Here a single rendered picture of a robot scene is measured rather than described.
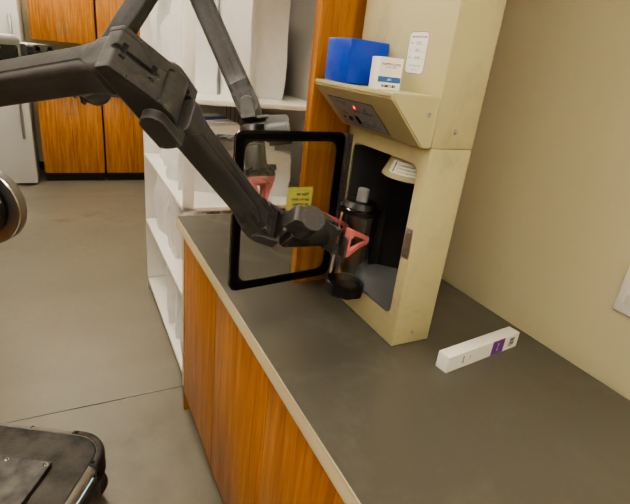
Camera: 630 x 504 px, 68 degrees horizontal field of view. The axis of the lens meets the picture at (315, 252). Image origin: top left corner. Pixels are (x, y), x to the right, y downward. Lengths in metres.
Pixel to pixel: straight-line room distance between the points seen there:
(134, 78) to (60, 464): 1.43
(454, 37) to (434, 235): 0.40
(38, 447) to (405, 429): 1.36
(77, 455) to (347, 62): 1.51
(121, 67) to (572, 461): 0.97
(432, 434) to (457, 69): 0.69
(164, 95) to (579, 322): 1.06
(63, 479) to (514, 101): 1.76
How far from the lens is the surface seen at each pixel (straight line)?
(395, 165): 1.11
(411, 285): 1.09
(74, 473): 1.83
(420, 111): 0.95
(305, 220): 0.95
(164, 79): 0.74
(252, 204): 0.92
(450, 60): 0.98
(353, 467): 0.85
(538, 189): 1.35
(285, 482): 1.18
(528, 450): 1.00
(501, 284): 1.45
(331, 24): 1.25
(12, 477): 1.85
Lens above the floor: 1.55
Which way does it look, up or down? 22 degrees down
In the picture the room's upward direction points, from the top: 7 degrees clockwise
